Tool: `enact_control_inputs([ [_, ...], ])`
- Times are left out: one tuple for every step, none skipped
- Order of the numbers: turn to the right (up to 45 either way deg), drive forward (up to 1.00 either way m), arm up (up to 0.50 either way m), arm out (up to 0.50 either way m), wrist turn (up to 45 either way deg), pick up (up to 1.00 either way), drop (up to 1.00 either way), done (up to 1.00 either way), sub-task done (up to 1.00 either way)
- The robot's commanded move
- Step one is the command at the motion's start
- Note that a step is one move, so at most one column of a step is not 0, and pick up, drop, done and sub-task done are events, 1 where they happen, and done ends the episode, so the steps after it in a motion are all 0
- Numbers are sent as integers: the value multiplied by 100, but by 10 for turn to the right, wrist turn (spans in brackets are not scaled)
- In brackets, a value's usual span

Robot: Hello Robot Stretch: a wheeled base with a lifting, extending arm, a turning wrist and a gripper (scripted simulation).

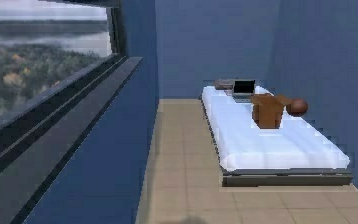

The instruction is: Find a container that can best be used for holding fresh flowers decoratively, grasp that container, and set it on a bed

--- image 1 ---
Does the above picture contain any grey brown pillow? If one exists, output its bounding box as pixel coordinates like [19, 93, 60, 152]
[214, 78, 236, 91]

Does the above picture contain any grey laptop with black screen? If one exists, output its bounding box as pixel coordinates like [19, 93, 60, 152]
[231, 79, 257, 104]

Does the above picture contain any brown cardboard box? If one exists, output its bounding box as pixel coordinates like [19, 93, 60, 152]
[249, 93, 293, 130]

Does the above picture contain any brown ball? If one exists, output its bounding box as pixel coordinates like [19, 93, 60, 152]
[286, 98, 309, 117]

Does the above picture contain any large black framed window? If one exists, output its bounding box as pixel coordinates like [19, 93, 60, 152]
[0, 0, 144, 224]

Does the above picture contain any white bed with grey frame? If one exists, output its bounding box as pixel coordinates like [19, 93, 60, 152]
[200, 84, 354, 188]

